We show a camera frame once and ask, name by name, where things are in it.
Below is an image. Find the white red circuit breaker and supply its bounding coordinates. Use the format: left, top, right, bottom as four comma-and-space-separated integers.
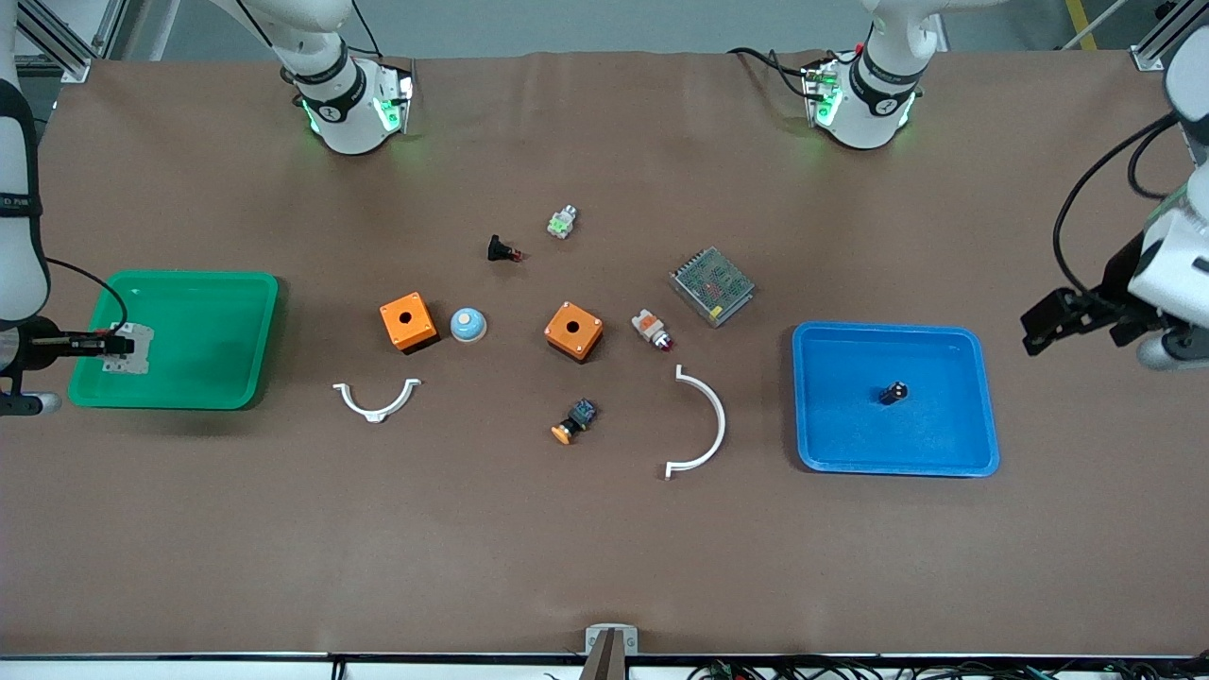
101, 322, 155, 376

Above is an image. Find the green plastic tray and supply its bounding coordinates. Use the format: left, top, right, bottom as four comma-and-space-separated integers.
67, 270, 281, 411

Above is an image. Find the blue plastic tray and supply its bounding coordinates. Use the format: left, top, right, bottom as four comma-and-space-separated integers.
792, 321, 1001, 478

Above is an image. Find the metal mesh power supply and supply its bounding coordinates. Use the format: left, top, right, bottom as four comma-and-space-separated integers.
669, 246, 756, 329

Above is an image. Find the red orange white push button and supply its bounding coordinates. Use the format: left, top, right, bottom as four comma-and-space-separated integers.
630, 307, 675, 353

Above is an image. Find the orange blue push button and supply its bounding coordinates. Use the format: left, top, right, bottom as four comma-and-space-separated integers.
551, 398, 599, 446

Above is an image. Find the brown table mat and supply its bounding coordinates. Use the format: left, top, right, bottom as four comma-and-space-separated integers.
0, 49, 1209, 658

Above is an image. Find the small white curved bracket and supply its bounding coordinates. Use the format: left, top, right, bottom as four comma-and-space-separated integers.
332, 378, 422, 424

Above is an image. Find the aluminium frame profile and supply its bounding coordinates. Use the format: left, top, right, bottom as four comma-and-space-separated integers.
1131, 0, 1209, 73
14, 0, 129, 84

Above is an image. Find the orange button enclosure box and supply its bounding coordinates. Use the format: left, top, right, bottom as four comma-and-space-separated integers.
380, 292, 439, 355
543, 300, 605, 364

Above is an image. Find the large white curved bracket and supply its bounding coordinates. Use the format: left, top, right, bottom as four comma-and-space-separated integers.
664, 365, 727, 482

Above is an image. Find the black left base cable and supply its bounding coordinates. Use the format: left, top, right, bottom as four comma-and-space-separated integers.
727, 45, 825, 100

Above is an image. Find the black base cable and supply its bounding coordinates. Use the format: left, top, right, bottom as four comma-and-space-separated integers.
312, 0, 384, 63
727, 45, 825, 100

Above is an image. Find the black cable bundle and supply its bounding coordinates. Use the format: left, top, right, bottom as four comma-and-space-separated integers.
690, 656, 1209, 680

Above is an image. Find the black right base cable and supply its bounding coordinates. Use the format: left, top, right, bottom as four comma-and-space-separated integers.
312, 0, 384, 63

